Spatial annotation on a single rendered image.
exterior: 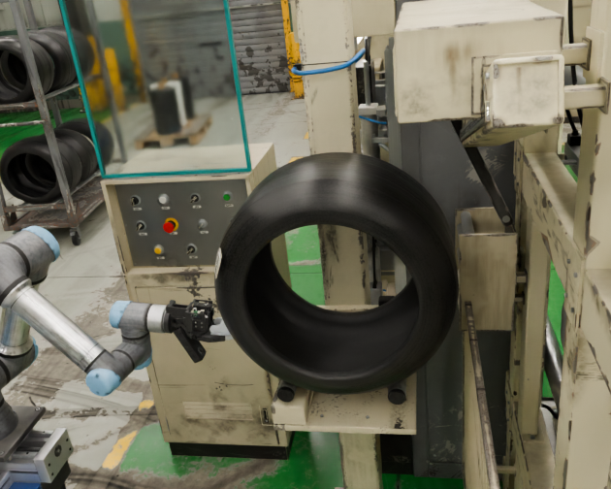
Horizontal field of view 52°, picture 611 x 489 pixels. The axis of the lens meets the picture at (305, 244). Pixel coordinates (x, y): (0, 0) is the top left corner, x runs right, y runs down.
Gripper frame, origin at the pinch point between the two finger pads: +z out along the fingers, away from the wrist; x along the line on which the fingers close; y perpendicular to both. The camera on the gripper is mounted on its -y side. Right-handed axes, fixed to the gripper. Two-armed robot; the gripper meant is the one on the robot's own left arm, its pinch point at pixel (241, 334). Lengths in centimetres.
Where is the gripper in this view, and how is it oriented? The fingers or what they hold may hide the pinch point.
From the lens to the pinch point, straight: 166.0
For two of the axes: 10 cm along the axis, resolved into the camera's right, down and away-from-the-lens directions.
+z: 9.9, 0.9, -1.4
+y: 0.2, -9.0, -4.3
